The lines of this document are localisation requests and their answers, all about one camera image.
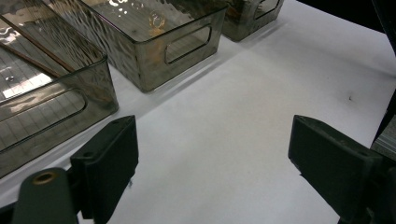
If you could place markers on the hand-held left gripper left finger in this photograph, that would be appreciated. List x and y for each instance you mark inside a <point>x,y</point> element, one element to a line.
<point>106,161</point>

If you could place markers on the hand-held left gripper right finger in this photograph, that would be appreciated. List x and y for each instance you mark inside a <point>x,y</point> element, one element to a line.
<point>333,161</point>

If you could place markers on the smoky clear plastic bin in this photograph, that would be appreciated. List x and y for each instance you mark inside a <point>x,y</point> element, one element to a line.
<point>149,68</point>
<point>243,25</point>
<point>46,102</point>

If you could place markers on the dark wooden chopstick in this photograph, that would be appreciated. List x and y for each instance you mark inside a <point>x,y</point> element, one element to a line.
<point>40,46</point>
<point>31,60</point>

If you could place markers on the white table cover sheet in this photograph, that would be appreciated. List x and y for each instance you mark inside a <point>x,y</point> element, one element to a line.
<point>233,124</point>

